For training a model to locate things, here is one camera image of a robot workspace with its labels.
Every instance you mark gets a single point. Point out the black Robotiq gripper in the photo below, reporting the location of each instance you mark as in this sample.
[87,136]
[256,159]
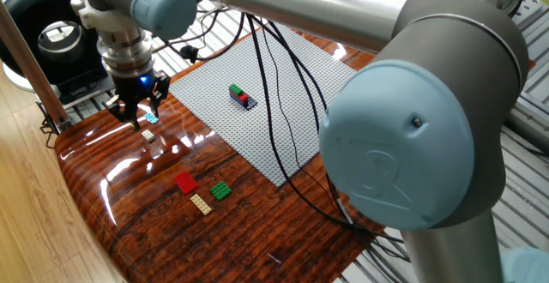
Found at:
[133,90]

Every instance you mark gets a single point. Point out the white Lego brick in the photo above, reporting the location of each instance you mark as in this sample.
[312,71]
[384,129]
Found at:
[148,135]

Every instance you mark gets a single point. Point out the green small Lego brick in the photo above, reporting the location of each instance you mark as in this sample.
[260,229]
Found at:
[236,89]

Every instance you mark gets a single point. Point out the red long Lego brick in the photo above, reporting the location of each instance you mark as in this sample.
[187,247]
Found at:
[243,98]

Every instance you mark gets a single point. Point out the black Lego plate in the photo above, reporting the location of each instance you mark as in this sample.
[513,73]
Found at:
[251,103]

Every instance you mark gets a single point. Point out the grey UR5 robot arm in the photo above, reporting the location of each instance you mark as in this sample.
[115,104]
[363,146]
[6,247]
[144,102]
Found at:
[399,146]

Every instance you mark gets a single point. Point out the light blue Lego brick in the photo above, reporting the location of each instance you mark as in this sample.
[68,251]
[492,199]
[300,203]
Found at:
[152,118]

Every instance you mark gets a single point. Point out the red wide Lego plate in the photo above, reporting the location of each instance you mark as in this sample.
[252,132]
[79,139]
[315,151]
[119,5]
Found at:
[186,182]

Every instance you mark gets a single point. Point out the tan Lego plate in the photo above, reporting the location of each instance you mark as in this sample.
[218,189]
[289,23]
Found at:
[200,204]

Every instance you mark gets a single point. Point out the grey Lego baseplate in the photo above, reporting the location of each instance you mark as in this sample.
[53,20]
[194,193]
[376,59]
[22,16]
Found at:
[257,116]

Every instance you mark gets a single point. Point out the green square Lego plate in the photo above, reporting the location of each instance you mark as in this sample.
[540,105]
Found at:
[221,190]

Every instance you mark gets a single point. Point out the brown wooden pole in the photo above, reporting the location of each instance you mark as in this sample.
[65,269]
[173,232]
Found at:
[35,77]

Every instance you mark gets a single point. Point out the wood pattern table mat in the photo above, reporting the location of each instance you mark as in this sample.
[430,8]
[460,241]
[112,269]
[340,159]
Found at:
[214,240]

